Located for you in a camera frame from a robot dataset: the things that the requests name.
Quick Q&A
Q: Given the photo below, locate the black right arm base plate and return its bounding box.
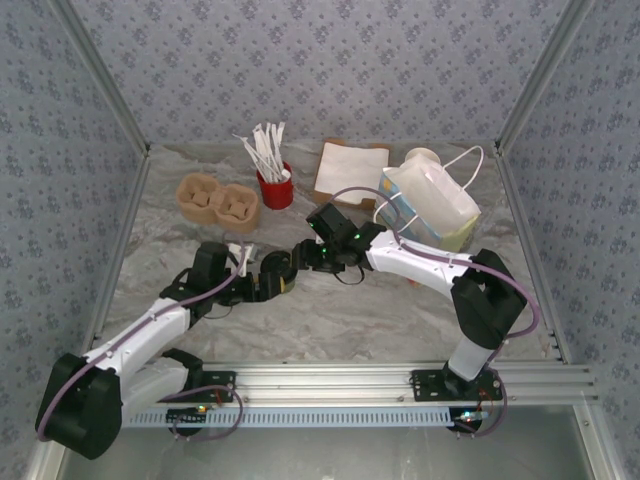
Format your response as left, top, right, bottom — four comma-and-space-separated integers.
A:
410, 368, 502, 402

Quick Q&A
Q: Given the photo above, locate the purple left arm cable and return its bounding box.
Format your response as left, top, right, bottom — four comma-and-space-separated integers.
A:
34, 242, 249, 444

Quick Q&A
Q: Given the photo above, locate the thin black left gripper cable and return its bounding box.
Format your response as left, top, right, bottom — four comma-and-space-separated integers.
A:
203, 303, 237, 322

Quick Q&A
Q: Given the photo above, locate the red cup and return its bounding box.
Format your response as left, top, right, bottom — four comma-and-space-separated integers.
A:
256, 162, 295, 211

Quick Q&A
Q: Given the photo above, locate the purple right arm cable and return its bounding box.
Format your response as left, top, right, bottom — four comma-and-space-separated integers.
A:
327, 187, 541, 439

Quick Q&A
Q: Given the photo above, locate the wide aluminium mounting rail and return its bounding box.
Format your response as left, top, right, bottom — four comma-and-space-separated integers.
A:
57, 362, 599, 406

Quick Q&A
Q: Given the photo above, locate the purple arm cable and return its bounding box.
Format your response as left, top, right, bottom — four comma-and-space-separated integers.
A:
327, 187, 541, 439
34, 242, 249, 444

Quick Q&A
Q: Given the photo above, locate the white wrapped straw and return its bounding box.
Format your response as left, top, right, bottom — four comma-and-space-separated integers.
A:
269, 121, 284, 179
259, 122, 281, 179
251, 123, 276, 179
277, 120, 289, 179
232, 132, 276, 181

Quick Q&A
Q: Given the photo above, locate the stack of pulp cup carriers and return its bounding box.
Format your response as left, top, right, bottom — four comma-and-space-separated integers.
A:
175, 173, 261, 234

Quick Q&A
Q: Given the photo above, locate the small circuit board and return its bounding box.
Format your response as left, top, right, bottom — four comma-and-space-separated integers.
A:
167, 405, 209, 436
452, 408, 489, 436

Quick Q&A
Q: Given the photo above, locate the stack of white napkins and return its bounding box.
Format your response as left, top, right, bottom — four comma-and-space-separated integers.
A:
314, 142, 390, 206
313, 138, 392, 212

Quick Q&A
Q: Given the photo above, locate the thin black right gripper cable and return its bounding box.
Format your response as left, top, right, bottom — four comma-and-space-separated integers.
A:
332, 264, 366, 287

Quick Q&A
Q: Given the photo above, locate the white slotted cable duct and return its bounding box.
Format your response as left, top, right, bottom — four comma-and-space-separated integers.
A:
122, 407, 484, 429

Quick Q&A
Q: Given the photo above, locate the aluminium frame post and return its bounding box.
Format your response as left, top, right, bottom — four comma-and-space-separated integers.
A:
49, 0, 152, 159
493, 0, 599, 159

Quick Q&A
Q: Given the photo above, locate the aluminium side rail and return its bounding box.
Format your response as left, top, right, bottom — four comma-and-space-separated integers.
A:
77, 147, 152, 369
493, 144, 572, 365

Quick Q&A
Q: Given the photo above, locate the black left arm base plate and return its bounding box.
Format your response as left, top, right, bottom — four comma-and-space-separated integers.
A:
164, 369, 239, 402

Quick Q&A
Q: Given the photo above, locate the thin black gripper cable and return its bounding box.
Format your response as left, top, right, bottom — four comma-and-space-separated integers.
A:
332, 264, 366, 287
203, 303, 237, 322

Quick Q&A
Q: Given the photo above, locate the stack of paper cups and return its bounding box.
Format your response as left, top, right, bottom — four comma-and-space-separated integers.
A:
403, 147, 442, 172

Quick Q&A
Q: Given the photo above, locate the white printed paper bag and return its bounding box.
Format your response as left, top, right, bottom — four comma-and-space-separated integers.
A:
374, 145, 485, 254

